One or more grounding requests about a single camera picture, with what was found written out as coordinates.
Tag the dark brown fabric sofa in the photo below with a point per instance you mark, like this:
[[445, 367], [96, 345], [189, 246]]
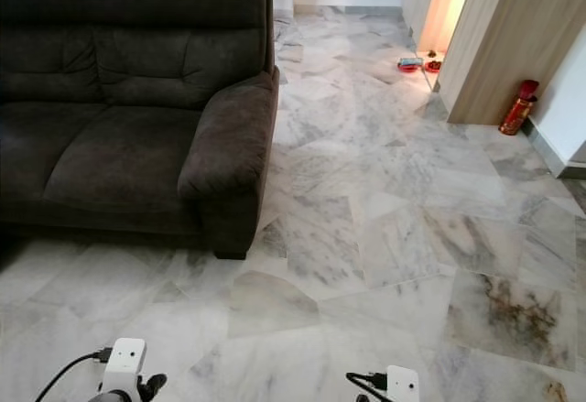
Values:
[[128, 136]]

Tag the red bowl with grey lid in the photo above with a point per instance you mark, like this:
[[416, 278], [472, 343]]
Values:
[[410, 65]]

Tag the small red bowl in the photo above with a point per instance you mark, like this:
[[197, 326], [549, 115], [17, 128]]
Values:
[[433, 66]]

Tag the red gold patterned canister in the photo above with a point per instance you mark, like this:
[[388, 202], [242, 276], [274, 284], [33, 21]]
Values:
[[518, 109]]

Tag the light wooden cabinet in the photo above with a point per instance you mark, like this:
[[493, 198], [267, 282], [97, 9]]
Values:
[[508, 45]]

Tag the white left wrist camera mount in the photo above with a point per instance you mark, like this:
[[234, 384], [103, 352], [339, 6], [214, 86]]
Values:
[[124, 363]]

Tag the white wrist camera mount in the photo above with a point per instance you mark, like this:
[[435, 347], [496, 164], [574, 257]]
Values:
[[403, 385], [124, 363]]

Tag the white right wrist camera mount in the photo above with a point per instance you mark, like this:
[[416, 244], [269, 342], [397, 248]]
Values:
[[403, 385]]

